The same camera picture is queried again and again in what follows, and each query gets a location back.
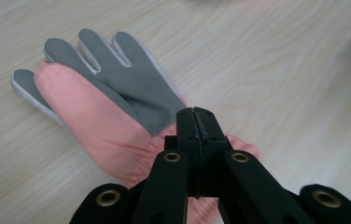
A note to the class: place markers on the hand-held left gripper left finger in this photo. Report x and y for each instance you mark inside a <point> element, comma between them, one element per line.
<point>187,133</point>

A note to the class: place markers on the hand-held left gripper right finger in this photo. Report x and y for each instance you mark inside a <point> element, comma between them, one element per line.
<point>212,133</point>

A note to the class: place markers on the pink ski glove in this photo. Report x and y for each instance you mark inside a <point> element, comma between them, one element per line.
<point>102,124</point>

